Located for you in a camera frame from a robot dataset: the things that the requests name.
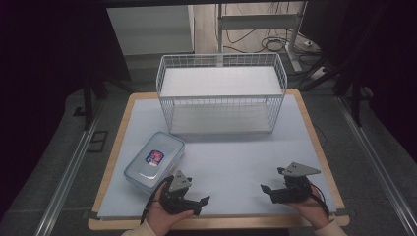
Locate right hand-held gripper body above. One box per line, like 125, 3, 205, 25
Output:
269, 161, 322, 205

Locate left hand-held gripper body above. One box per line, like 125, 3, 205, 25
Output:
159, 169, 202, 216

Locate clear plastic food container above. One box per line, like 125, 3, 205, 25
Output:
123, 131, 186, 195

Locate person's left hand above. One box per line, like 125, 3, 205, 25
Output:
145, 191, 195, 236

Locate person's right hand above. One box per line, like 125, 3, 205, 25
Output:
284, 186, 330, 230

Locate white table mat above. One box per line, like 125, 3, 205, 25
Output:
96, 95, 338, 220

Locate white power strip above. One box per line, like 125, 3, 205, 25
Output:
309, 66, 329, 82

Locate black metal stand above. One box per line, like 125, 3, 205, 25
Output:
300, 48, 376, 128
73, 73, 110, 132

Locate dark curtain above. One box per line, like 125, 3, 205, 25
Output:
299, 0, 417, 155
0, 0, 114, 220

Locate white cabinet panel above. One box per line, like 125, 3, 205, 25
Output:
105, 4, 197, 57

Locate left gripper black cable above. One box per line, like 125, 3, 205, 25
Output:
140, 175, 175, 226

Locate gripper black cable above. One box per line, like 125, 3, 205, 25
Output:
309, 191, 330, 220
140, 175, 175, 226

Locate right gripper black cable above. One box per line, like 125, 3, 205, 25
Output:
309, 191, 330, 220

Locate metal floor rail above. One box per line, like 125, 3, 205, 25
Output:
336, 95, 417, 236
33, 103, 103, 236

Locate white wire storage rack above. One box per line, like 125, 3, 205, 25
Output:
155, 52, 289, 135

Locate black floor cables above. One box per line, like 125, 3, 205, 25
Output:
225, 29, 322, 57

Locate white metal desk frame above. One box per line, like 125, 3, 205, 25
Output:
215, 1, 309, 74

